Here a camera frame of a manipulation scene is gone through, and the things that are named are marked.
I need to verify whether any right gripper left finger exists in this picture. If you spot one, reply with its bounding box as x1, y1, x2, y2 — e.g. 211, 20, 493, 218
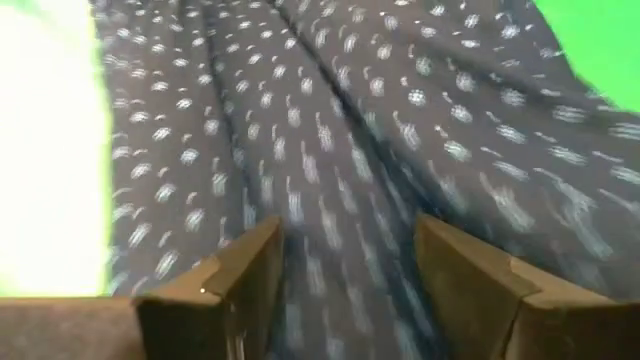
134, 215, 285, 360

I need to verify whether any white shirt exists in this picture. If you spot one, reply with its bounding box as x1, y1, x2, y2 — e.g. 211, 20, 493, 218
0, 0, 111, 299

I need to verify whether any dark navy garment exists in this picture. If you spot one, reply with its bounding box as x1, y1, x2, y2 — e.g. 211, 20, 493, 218
89, 0, 640, 360

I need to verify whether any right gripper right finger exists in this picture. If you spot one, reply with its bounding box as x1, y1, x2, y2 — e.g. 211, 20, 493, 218
414, 214, 640, 360

